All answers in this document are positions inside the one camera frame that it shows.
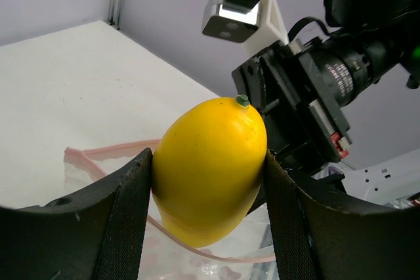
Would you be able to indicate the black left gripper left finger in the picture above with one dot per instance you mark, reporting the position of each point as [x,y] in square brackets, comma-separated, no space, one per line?
[96,232]

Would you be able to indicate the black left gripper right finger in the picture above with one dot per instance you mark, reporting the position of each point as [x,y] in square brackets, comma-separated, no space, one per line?
[320,232]

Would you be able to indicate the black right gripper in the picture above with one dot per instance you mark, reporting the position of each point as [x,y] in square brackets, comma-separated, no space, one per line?
[301,89]

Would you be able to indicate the clear zip top bag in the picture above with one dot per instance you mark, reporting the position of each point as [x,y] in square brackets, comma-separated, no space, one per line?
[246,253]

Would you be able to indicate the yellow lemon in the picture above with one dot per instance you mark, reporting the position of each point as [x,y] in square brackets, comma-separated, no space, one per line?
[207,169]

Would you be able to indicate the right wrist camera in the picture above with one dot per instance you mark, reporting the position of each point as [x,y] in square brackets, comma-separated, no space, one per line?
[255,24]

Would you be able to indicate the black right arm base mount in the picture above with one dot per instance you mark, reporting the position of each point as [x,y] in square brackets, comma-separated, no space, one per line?
[393,183]

